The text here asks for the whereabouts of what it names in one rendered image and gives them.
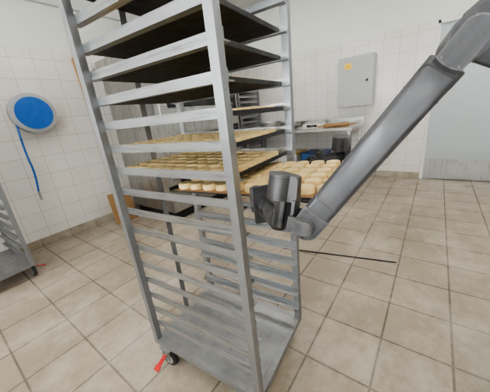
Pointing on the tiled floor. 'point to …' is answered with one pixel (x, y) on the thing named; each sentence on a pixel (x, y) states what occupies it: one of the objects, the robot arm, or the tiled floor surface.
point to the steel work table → (335, 127)
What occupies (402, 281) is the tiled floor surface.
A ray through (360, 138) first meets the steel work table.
